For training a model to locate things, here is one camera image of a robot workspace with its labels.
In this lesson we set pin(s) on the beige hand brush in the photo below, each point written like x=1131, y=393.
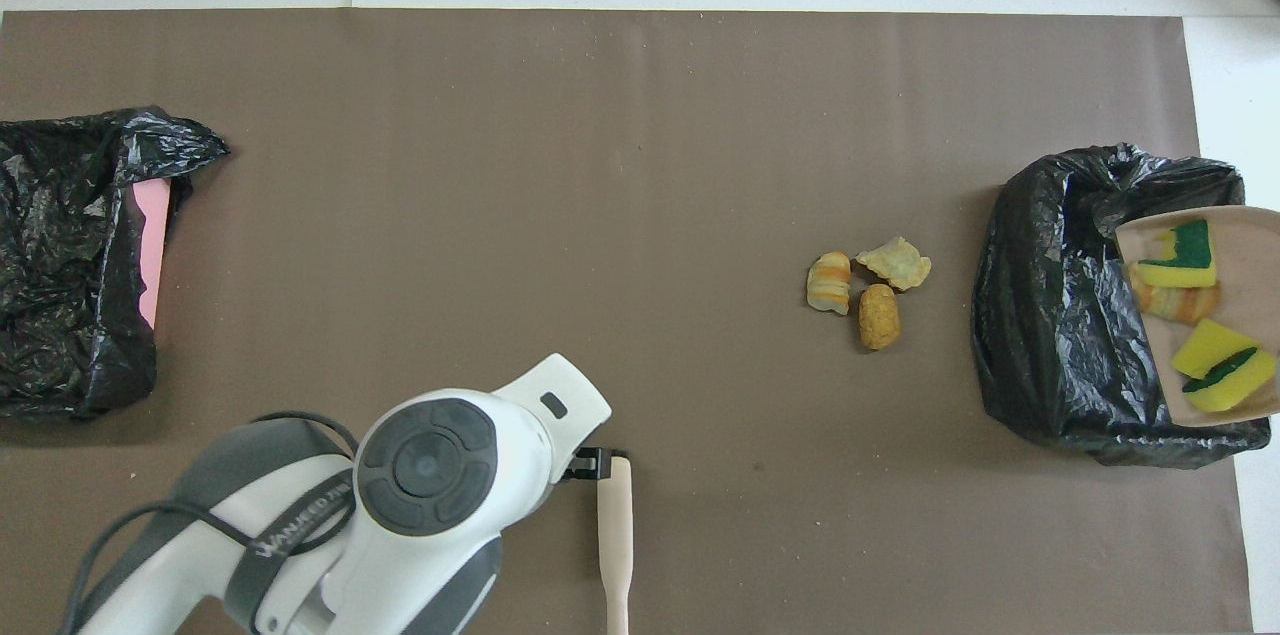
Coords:
x=615, y=525

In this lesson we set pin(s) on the small striped croissant toy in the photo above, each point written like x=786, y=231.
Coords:
x=830, y=283

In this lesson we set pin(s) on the brown fried nugget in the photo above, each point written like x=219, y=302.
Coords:
x=880, y=318

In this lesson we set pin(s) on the pale chip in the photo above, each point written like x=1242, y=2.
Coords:
x=895, y=263

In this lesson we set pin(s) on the large striped croissant toy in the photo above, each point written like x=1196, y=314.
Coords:
x=1175, y=303

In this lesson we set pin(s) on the yellow green sponge piece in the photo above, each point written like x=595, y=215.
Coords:
x=1180, y=273

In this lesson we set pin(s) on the large yellow sponge piece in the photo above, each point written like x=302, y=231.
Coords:
x=1210, y=345

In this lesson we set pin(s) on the small yellow sponge piece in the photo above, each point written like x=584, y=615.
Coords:
x=1235, y=393

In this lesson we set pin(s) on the pale pink dustpan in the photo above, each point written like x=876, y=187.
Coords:
x=1250, y=245

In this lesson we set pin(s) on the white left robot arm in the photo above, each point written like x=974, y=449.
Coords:
x=430, y=485

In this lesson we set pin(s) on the pink plastic bin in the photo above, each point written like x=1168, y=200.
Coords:
x=152, y=245

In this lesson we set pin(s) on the black bag lined bin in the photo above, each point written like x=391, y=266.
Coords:
x=1050, y=335

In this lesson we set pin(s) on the loose black trash bag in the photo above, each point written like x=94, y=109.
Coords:
x=70, y=265

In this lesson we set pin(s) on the brown paper table mat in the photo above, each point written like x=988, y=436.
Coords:
x=640, y=75

